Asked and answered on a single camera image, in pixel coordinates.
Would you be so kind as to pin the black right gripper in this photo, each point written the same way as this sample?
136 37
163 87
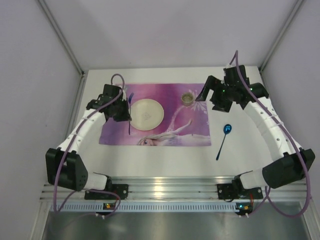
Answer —
215 89

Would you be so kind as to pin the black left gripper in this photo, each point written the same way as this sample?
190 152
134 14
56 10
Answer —
122 113

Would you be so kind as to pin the white round plate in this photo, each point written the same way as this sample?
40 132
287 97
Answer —
146 114

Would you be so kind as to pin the beige speckled cup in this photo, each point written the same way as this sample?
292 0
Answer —
187 99

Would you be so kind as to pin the blue metallic spoon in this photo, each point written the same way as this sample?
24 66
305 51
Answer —
226 130

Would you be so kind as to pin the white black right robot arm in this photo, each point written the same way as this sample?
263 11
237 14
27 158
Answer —
289 159

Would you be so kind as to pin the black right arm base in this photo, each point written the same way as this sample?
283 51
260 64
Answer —
227 192

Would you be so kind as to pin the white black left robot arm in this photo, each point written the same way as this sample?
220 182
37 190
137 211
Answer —
67 166

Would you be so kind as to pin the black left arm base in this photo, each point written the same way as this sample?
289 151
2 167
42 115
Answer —
116 191

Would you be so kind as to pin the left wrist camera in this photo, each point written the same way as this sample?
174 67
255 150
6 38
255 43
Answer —
123 88

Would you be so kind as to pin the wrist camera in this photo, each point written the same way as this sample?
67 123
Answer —
123 88
228 66

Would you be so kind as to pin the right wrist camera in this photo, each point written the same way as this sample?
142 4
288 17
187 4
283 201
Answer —
228 66

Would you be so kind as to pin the aluminium mounting rail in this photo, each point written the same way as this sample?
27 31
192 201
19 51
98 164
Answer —
180 188

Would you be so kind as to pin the slotted grey cable duct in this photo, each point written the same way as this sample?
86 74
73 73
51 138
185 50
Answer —
157 207

